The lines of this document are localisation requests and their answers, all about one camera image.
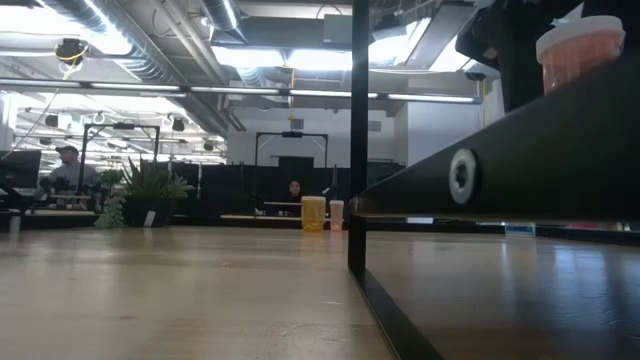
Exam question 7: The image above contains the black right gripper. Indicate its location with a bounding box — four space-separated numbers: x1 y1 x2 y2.
455 0 640 112

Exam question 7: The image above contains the background wooden table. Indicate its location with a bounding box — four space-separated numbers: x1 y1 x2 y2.
219 213 334 224

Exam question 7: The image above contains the white round shelf fastener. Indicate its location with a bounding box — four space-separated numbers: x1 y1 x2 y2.
448 148 481 207

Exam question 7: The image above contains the round black hanging camera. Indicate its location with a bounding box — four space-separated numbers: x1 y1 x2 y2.
53 37 90 66

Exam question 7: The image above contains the potted green succulent plant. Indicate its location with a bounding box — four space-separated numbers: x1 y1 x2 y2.
94 157 196 230

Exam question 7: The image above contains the person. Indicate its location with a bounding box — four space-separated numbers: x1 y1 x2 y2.
37 144 101 194
282 179 311 217

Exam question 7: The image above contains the small pink pill bottle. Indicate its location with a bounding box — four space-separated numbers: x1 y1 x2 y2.
329 199 345 232
535 14 626 96

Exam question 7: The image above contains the long ceiling light bar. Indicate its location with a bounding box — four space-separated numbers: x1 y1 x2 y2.
0 77 484 105

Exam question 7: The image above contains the black background monitor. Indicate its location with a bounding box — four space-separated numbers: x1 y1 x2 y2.
0 149 43 190

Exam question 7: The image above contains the black background rig frame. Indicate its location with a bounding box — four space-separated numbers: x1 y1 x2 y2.
254 130 330 169
79 122 162 194

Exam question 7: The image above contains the black partition wall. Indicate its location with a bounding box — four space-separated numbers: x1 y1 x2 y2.
169 160 407 219

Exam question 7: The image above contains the large orange pill bottle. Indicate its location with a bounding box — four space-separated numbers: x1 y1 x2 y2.
301 195 327 233

